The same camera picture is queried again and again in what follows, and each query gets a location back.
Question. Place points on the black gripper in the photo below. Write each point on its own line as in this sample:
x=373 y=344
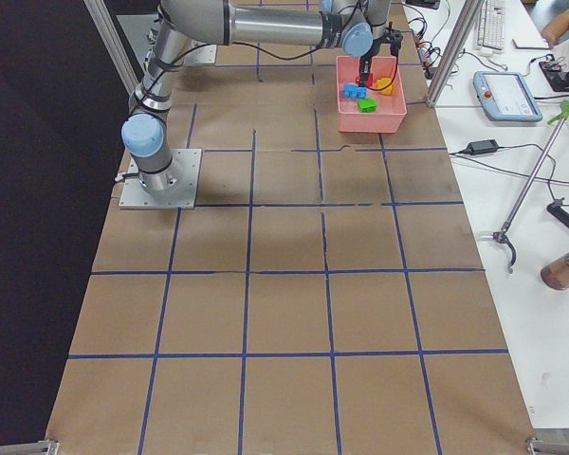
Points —
x=367 y=60

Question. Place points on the red toy block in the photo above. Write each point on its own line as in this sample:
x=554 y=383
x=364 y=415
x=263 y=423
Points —
x=365 y=80

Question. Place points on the yellow toy block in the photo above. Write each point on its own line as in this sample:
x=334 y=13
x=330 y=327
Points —
x=385 y=86

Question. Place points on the blue toy block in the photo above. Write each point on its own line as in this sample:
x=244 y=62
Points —
x=352 y=91

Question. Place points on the green toy block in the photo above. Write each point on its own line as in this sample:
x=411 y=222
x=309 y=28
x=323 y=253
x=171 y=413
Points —
x=366 y=105

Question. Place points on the pink plastic box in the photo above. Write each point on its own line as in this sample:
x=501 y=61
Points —
x=390 y=108

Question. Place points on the person hand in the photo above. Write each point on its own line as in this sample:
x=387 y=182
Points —
x=552 y=33

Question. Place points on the white keyboard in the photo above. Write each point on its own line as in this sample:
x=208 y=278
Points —
x=490 y=26

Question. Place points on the teach pendant tablet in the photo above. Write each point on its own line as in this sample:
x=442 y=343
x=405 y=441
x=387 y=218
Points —
x=505 y=96

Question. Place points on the black power adapter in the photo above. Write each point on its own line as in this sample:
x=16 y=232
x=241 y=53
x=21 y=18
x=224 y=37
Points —
x=482 y=147

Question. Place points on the brown bottle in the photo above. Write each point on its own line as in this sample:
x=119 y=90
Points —
x=556 y=274

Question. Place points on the aluminium frame post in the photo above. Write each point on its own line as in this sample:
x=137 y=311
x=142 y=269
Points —
x=463 y=24

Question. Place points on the green handled reacher grabber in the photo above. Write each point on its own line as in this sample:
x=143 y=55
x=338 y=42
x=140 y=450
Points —
x=500 y=236

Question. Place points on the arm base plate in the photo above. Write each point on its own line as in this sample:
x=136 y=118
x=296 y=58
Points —
x=174 y=188

